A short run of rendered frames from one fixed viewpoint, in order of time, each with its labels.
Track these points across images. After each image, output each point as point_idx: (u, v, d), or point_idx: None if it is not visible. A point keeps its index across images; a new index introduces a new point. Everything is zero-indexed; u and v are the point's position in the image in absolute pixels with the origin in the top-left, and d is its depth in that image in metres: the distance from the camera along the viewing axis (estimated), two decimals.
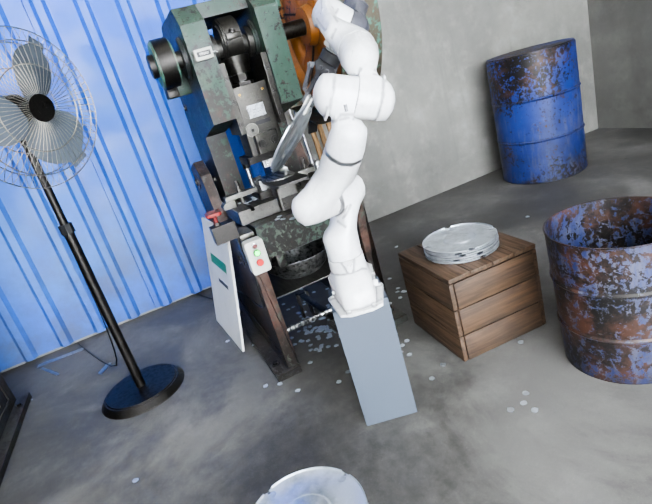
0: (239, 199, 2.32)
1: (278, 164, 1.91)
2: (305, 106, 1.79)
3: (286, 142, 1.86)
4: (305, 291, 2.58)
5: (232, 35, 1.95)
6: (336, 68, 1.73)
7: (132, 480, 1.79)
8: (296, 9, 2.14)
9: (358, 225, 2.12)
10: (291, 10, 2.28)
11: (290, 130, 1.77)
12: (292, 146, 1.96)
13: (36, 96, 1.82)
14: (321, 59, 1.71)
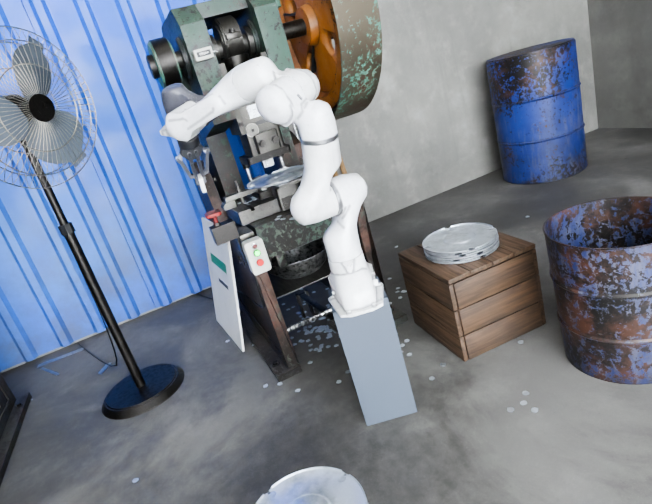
0: (239, 199, 2.32)
1: (280, 182, 2.02)
2: (296, 167, 2.24)
3: (286, 174, 2.10)
4: (305, 291, 2.58)
5: (232, 35, 1.95)
6: (179, 147, 1.78)
7: (132, 480, 1.79)
8: (303, 10, 2.09)
9: (358, 225, 2.12)
10: None
11: None
12: (264, 183, 2.10)
13: (36, 96, 1.82)
14: None
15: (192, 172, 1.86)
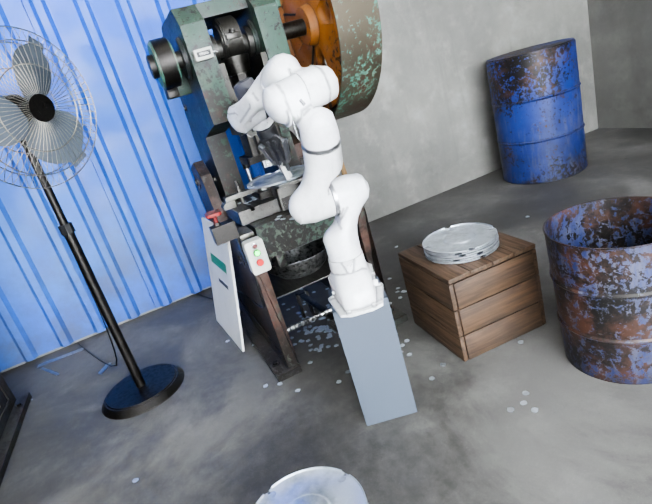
0: (239, 199, 2.32)
1: (282, 172, 2.23)
2: (258, 188, 2.02)
3: (273, 176, 2.15)
4: (305, 291, 2.58)
5: (232, 35, 1.95)
6: None
7: (132, 480, 1.79)
8: (307, 45, 2.18)
9: (358, 225, 2.12)
10: (331, 52, 2.08)
11: (254, 185, 2.12)
12: (296, 171, 2.14)
13: (36, 96, 1.82)
14: None
15: (277, 159, 1.97)
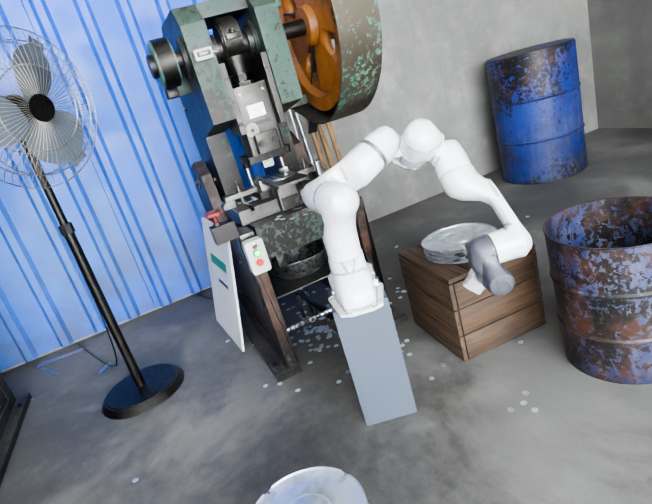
0: (239, 199, 2.32)
1: (476, 228, 2.02)
2: (422, 247, 1.97)
3: (456, 233, 2.00)
4: (305, 291, 2.58)
5: (232, 35, 1.95)
6: None
7: (132, 480, 1.79)
8: (303, 10, 2.09)
9: (358, 225, 2.12)
10: None
11: (434, 237, 2.05)
12: (477, 237, 1.92)
13: (36, 96, 1.82)
14: None
15: None
